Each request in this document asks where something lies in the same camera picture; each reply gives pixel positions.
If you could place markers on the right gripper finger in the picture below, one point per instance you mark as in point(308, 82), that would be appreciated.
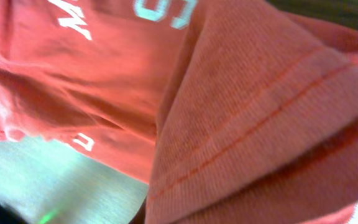
point(139, 217)

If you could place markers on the orange t-shirt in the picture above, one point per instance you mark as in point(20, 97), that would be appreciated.
point(231, 111)

